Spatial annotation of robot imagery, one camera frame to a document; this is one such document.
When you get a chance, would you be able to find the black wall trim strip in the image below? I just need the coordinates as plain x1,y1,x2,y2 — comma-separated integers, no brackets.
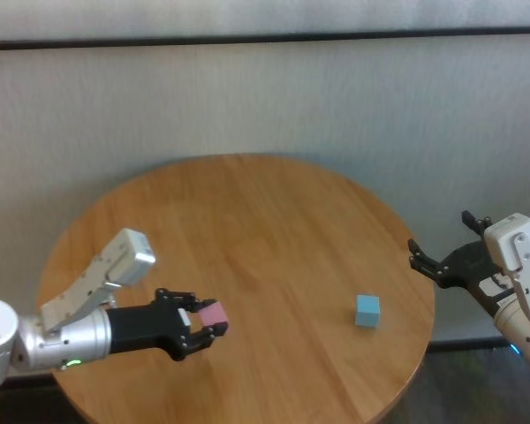
0,26,530,52

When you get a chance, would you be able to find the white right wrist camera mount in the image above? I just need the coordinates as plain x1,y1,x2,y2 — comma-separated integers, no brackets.
484,213,530,354

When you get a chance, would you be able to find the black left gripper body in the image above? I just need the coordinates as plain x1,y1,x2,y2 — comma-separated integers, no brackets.
105,289,195,362

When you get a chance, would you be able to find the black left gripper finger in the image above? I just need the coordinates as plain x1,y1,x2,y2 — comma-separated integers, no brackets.
182,323,230,355
171,290,218,313

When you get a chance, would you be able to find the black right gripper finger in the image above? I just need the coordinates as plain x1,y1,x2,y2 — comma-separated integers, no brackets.
461,210,492,236
407,238,448,289

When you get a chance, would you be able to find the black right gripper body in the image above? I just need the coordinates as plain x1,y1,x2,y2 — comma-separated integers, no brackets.
436,240,520,320

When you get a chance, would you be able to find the blue cube block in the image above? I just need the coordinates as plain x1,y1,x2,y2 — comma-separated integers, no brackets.
355,294,382,329

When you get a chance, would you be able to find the pink cube block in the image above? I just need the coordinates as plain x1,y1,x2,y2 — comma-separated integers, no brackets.
198,301,229,328

